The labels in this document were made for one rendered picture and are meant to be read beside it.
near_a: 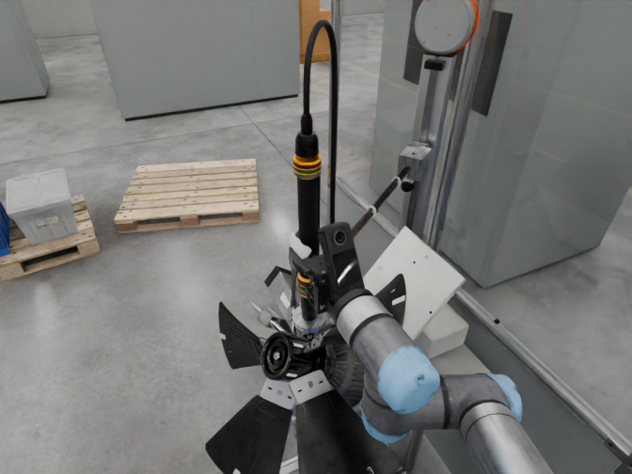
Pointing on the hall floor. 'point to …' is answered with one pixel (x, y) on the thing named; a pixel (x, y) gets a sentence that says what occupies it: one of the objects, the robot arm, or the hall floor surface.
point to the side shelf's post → (411, 450)
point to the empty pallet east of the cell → (190, 195)
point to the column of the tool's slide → (429, 136)
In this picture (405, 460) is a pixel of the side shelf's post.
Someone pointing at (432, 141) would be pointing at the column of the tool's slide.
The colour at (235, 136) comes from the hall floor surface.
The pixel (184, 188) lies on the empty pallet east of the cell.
